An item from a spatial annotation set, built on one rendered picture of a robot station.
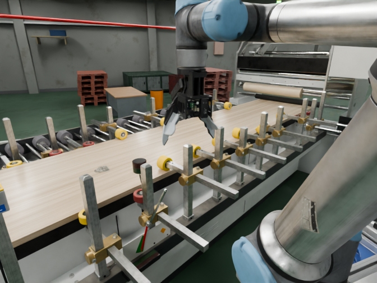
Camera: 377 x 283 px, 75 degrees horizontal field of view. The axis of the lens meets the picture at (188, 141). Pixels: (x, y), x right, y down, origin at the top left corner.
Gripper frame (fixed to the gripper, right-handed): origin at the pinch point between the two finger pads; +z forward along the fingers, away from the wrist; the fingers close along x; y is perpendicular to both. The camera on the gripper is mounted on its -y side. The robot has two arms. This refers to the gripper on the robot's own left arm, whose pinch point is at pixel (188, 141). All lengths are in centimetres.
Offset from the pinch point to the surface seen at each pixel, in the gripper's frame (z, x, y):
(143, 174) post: 24.3, -8.0, -30.6
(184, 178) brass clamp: 35, 13, -39
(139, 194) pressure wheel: 41, -8, -43
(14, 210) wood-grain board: 42, -62, -50
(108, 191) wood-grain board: 42, -22, -52
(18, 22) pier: -106, -224, -990
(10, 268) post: 36, -53, -9
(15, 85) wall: 103, -281, -1015
